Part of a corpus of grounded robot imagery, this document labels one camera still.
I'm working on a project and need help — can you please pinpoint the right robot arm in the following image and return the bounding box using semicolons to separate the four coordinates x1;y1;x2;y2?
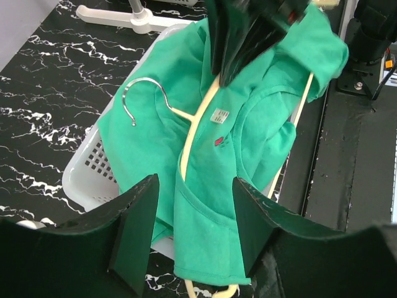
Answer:
205;1;396;101

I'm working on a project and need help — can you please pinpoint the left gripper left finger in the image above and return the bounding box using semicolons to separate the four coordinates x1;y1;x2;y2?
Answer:
1;174;159;297

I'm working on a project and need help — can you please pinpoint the white clothes rack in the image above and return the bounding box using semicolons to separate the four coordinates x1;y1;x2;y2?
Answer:
76;1;197;35

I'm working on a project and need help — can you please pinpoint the cream white hanger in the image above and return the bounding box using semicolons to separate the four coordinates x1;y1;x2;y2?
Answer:
122;0;342;298

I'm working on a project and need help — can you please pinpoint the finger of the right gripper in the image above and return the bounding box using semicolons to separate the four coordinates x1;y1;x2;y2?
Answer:
219;1;310;87
205;1;257;75

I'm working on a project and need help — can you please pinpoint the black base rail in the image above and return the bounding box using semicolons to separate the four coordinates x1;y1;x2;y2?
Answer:
279;0;397;232

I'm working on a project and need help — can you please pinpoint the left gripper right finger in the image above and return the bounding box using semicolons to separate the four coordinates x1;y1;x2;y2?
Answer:
233;178;396;297

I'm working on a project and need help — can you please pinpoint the green tank top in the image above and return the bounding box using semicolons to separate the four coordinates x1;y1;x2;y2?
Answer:
98;5;349;286

